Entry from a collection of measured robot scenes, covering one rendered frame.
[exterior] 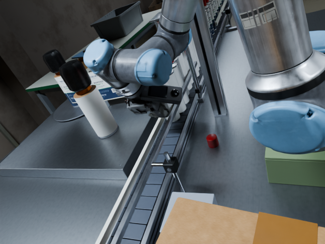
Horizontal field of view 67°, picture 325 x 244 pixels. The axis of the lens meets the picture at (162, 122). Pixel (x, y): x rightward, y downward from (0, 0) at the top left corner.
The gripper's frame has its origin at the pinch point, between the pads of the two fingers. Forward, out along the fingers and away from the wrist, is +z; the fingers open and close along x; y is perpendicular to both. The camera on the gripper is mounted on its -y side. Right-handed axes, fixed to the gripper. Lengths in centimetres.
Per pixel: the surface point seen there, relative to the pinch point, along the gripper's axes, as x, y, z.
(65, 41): -207, 258, 135
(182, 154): 13.5, -4.8, 2.9
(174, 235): 34, -23, -41
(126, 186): 26.0, 3.8, -12.7
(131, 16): -173, 107, 101
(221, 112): -4.0, -14.7, 12.5
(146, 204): 30.0, -1.5, -11.0
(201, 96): -10.2, -8.1, 9.9
